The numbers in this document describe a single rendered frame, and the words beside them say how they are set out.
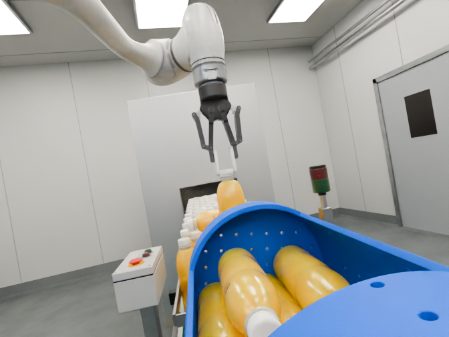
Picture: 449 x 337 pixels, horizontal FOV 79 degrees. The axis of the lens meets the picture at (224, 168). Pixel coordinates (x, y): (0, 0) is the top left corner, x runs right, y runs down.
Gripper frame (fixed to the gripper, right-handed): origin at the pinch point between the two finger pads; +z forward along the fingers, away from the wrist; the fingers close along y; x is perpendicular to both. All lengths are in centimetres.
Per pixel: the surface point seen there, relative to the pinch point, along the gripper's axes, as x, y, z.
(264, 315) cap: -42.5, -3.4, 18.5
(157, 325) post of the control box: 6.7, -25.8, 41.9
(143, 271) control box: -1.4, -25.1, 23.8
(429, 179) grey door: 246, 282, 59
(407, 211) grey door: 287, 277, 105
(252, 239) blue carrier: -18.0, 0.8, 16.7
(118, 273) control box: -1.4, -31.0, 23.1
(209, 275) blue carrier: -17.9, -8.8, 22.1
